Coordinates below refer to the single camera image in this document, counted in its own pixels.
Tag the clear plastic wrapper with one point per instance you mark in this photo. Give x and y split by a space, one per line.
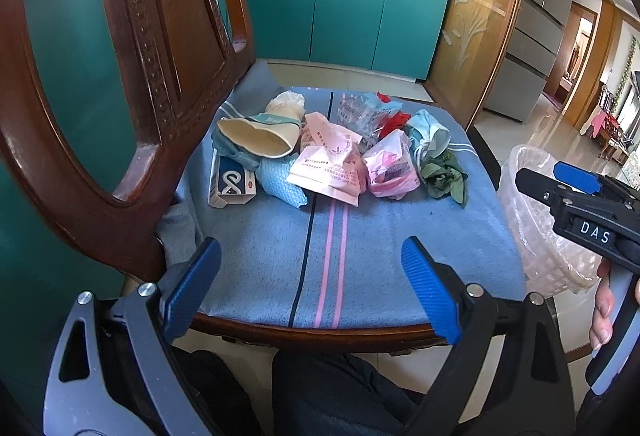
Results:
360 116

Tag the pink plastic bag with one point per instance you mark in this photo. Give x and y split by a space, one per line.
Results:
390 166

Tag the white plastic basket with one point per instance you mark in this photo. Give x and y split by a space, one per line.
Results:
530 226

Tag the pink hanging cloth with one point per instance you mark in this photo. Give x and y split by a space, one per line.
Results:
599 122

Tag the light blue knit cloth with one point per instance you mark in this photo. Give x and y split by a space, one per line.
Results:
277 186

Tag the carved wooden chair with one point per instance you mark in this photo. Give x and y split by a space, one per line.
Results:
150 41

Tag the green vegetable leaves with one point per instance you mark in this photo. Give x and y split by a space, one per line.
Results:
440 176

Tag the teal cloth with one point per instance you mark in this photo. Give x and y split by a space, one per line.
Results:
235 156

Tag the red wrapper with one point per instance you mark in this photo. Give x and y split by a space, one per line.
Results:
397 120

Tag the grey refrigerator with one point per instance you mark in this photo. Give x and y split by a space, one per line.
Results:
530 41

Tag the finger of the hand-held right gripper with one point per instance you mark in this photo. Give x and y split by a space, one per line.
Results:
535 183
575 176

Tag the teal kitchen cabinets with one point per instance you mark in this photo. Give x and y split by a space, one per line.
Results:
350 11

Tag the white crumpled tissue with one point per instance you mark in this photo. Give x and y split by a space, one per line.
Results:
285 103

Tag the person's dark trouser legs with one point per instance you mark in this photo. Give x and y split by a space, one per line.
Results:
340 396

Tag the wooden framed glass door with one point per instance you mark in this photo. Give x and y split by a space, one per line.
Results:
470 31

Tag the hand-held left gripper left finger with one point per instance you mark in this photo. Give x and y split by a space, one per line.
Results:
192 281

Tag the blue face mask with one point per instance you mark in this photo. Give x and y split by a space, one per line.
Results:
425 128

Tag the person's right hand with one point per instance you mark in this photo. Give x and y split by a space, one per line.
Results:
602 311

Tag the green hanging vine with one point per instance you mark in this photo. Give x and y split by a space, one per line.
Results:
622 81

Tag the blue striped towel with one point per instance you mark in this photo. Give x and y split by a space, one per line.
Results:
390 226

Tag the pink paper bag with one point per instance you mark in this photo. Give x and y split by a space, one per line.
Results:
325 166

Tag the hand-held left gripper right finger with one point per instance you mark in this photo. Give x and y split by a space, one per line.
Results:
430 286

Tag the wooden living room furniture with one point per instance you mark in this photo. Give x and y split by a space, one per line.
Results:
615 131

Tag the white blue toothpaste box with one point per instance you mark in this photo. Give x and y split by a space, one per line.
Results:
232 183

